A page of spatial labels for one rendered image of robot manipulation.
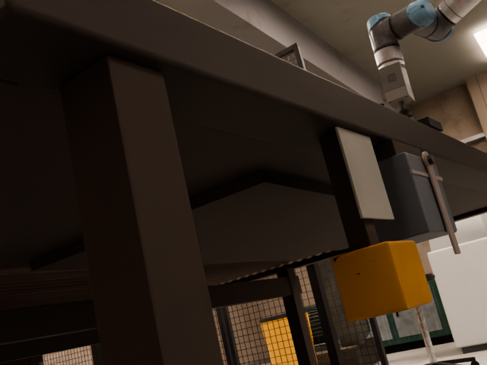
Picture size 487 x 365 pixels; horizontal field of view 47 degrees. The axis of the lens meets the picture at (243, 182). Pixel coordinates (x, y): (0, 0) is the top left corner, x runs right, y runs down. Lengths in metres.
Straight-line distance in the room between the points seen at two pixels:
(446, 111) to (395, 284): 8.46
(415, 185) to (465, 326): 4.80
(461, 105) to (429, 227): 8.26
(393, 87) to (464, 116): 7.37
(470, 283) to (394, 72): 4.04
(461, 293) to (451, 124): 3.98
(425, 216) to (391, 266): 0.17
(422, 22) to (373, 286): 1.12
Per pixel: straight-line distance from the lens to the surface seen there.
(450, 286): 5.59
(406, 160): 0.84
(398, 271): 0.67
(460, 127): 9.00
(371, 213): 0.72
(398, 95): 1.66
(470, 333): 5.60
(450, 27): 1.81
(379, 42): 1.73
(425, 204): 0.84
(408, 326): 6.98
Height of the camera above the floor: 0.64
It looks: 14 degrees up
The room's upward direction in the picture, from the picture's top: 13 degrees counter-clockwise
